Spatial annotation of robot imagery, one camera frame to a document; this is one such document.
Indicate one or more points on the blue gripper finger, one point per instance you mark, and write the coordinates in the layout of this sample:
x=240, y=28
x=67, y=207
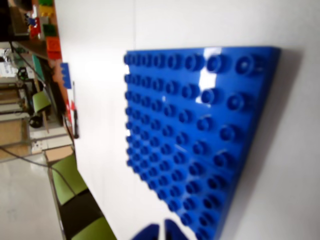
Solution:
x=172, y=232
x=150, y=233

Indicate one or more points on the small blue toy block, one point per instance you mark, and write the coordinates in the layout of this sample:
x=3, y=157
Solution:
x=65, y=75

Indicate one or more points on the orange square toy block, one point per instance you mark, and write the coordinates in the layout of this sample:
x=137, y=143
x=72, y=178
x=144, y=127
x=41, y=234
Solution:
x=53, y=47

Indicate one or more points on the dark green toy block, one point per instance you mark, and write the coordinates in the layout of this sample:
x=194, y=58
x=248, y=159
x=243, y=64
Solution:
x=50, y=30

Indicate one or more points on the yellow toy block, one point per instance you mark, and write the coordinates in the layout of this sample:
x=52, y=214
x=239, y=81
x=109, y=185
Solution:
x=47, y=11

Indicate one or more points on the bright green toy block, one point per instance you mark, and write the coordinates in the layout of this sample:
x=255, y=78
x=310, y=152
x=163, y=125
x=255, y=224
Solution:
x=46, y=2

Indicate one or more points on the blue 8x8 stud baseplate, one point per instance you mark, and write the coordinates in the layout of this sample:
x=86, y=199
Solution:
x=225, y=150

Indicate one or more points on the green and black chair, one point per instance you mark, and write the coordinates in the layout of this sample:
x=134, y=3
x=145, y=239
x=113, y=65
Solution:
x=67, y=175

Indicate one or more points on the tan cardboard box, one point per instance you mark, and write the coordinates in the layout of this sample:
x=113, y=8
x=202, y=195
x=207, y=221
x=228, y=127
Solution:
x=58, y=153

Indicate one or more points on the small green chair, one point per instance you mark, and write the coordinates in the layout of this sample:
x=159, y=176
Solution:
x=41, y=101

